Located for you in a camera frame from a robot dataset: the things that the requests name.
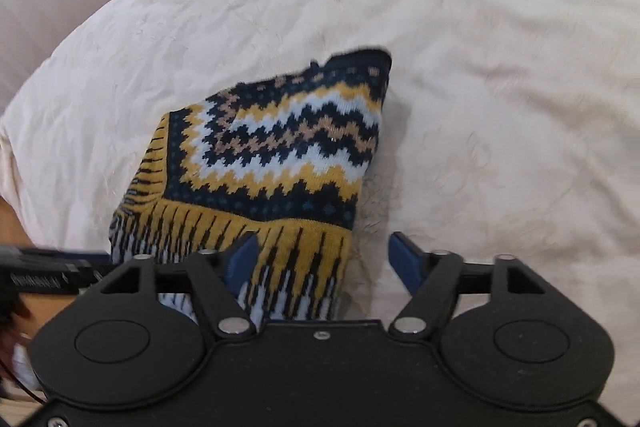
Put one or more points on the navy yellow zigzag knit sweater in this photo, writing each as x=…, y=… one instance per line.
x=280, y=147

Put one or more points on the cream bed blanket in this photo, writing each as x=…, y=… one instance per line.
x=475, y=107

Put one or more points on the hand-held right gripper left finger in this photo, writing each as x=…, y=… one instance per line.
x=243, y=261

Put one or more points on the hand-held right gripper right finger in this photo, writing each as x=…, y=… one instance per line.
x=406, y=260

